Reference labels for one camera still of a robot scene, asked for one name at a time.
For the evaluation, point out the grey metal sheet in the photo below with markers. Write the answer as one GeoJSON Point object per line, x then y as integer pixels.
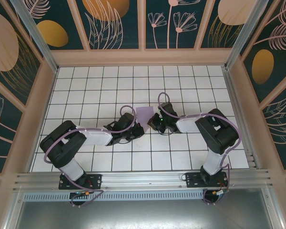
{"type": "Point", "coordinates": [143, 214]}

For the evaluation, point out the aluminium frame post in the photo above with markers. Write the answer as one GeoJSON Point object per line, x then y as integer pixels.
{"type": "Point", "coordinates": [245, 35]}
{"type": "Point", "coordinates": [38, 40]}

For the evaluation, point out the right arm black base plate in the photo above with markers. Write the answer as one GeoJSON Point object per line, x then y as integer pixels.
{"type": "Point", "coordinates": [193, 179]}

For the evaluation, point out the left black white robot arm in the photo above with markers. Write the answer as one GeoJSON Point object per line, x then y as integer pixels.
{"type": "Point", "coordinates": [62, 148]}

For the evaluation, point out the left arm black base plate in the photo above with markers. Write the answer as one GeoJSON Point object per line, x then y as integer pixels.
{"type": "Point", "coordinates": [93, 181]}

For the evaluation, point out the aluminium side rail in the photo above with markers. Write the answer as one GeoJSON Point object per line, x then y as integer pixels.
{"type": "Point", "coordinates": [238, 107]}

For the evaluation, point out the aluminium mounting rail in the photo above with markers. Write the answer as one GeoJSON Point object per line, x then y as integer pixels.
{"type": "Point", "coordinates": [143, 177]}

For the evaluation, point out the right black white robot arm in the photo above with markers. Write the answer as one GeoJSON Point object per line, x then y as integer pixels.
{"type": "Point", "coordinates": [217, 133]}

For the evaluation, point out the purple paper sheet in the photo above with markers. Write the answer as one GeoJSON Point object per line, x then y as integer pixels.
{"type": "Point", "coordinates": [144, 114]}

